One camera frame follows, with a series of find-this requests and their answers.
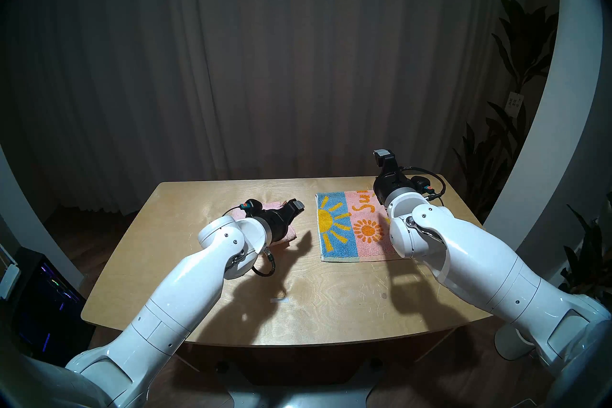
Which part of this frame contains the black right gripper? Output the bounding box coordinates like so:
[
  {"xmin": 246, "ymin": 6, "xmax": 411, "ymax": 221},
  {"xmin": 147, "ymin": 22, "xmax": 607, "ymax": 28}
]
[{"xmin": 372, "ymin": 148, "xmax": 417, "ymax": 207}]

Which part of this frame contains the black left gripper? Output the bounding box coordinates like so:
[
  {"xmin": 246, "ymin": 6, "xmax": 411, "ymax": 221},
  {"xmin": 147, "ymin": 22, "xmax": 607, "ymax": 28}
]
[{"xmin": 255, "ymin": 199, "xmax": 306, "ymax": 246}]

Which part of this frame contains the plain pink towel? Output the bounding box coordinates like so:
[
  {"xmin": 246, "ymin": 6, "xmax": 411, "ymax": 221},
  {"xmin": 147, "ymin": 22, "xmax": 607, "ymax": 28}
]
[{"xmin": 258, "ymin": 200, "xmax": 298, "ymax": 249}]

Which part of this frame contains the sun and flower print towel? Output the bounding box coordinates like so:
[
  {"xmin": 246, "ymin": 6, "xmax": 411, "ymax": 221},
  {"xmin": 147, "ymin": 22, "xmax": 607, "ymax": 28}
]
[{"xmin": 316, "ymin": 190, "xmax": 412, "ymax": 263}]

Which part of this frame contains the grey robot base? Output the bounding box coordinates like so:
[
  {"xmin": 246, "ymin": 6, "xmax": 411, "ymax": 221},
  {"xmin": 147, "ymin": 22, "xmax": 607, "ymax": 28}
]
[{"xmin": 225, "ymin": 364, "xmax": 383, "ymax": 408}]

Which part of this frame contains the tall dark leafy plant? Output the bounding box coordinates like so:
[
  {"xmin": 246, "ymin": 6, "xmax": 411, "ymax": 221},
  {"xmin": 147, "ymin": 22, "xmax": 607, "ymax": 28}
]
[{"xmin": 452, "ymin": 0, "xmax": 560, "ymax": 221}]

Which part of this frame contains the grey pleated curtain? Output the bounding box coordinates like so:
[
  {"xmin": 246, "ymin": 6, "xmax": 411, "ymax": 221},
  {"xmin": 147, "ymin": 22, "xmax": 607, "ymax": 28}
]
[{"xmin": 0, "ymin": 0, "xmax": 560, "ymax": 216}]

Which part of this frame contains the white round plant pot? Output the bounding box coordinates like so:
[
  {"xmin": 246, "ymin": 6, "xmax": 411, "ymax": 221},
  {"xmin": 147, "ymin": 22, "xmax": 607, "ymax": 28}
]
[{"xmin": 494, "ymin": 323, "xmax": 534, "ymax": 361}]

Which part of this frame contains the dark plant in white pot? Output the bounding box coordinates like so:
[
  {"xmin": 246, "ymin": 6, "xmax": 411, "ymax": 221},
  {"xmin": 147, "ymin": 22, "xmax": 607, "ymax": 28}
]
[{"xmin": 557, "ymin": 192, "xmax": 612, "ymax": 302}]

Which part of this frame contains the black computer tower with lights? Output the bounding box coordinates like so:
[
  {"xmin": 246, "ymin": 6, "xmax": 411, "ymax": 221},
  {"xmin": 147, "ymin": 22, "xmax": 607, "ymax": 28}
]
[{"xmin": 10, "ymin": 247, "xmax": 96, "ymax": 367}]

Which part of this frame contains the small white box device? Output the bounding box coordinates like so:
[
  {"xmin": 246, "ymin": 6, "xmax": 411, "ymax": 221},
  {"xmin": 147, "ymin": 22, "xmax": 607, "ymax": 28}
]
[{"xmin": 0, "ymin": 264, "xmax": 21, "ymax": 300}]

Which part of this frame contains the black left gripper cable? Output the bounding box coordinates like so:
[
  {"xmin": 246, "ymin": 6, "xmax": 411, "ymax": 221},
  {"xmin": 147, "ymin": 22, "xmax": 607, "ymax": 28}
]
[{"xmin": 250, "ymin": 247, "xmax": 278, "ymax": 277}]

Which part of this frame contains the black right camera cable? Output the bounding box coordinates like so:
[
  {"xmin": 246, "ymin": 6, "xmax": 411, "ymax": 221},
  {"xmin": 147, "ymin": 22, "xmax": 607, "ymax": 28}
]
[{"xmin": 401, "ymin": 166, "xmax": 447, "ymax": 208}]

